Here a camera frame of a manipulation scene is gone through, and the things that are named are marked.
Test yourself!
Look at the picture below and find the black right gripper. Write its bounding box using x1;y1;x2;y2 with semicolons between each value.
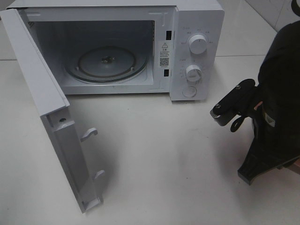
237;86;300;186

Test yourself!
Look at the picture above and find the round door release button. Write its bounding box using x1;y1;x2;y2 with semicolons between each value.
182;86;197;98

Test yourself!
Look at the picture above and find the pink plate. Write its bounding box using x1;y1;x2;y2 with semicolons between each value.
292;159;300;167

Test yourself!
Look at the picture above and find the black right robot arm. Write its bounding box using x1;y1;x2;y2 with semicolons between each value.
238;21;300;185

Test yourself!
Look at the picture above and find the lower white dial knob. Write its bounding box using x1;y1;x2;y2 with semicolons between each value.
186;64;202;82

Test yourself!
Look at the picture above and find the white dial knob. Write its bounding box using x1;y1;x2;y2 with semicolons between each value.
188;34;208;54
186;64;202;82

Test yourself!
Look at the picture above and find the upper white dial knob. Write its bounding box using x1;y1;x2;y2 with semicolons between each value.
188;34;208;54

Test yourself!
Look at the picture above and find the white microwave oven body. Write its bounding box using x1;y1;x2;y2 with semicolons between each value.
5;0;225;101

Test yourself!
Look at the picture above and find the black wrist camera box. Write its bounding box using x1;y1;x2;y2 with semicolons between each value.
210;79;257;126

